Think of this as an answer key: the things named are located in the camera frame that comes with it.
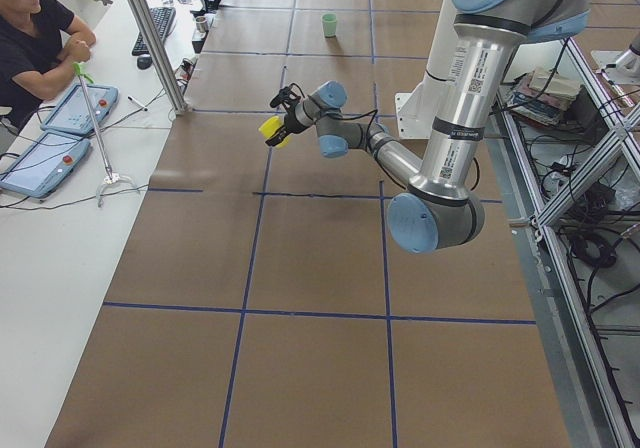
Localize aluminium frame rail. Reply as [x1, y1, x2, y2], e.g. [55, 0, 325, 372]
[495, 37, 639, 447]

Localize silver metal cup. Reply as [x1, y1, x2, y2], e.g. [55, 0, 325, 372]
[195, 16, 209, 33]

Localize green paper cup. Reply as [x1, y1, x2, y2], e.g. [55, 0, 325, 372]
[321, 13, 337, 38]

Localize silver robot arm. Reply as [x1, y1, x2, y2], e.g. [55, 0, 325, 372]
[259, 0, 590, 253]

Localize upper blue teach pendant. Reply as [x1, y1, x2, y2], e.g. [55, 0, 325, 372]
[41, 83, 119, 136]

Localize seated person black shirt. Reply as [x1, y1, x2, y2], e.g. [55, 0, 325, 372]
[1, 0, 96, 134]

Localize black keyboard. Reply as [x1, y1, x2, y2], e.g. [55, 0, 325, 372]
[131, 6, 177, 57]

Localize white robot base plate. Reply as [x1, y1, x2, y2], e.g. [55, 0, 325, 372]
[394, 90, 430, 140]

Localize lower blue teach pendant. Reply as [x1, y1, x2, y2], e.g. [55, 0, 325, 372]
[1, 130, 90, 199]

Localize grey aluminium frame post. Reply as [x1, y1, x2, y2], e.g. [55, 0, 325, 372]
[127, 0, 188, 115]

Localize reacher grabber tool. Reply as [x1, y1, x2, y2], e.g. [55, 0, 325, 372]
[72, 62, 140, 208]

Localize yellow paper cup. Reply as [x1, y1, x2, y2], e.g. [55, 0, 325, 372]
[258, 115, 284, 141]

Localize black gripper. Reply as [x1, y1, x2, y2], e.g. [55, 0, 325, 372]
[265, 109, 303, 147]

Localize brown paper table cover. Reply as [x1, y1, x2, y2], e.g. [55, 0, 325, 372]
[45, 0, 640, 448]

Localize stack of cloths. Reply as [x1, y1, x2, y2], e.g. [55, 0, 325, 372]
[508, 68, 582, 122]

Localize blue teach pendant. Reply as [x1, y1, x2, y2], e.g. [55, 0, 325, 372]
[41, 83, 119, 136]
[1, 130, 90, 199]

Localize black computer mouse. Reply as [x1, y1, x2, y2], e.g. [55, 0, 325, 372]
[136, 53, 153, 70]

